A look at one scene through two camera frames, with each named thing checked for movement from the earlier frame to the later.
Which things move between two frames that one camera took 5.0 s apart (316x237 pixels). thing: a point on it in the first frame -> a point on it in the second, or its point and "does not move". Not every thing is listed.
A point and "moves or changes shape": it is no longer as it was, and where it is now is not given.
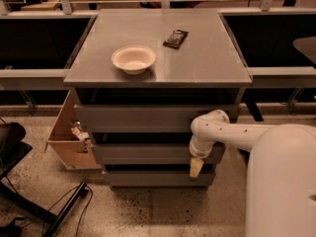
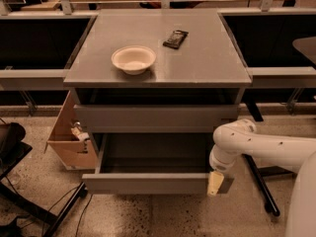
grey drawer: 152,154 moves or changes shape
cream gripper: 197,152 -> 219,166
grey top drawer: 145,118 does not move
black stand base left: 39,211 does not move
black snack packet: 176,39 does not move
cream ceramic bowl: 133,59 does not move
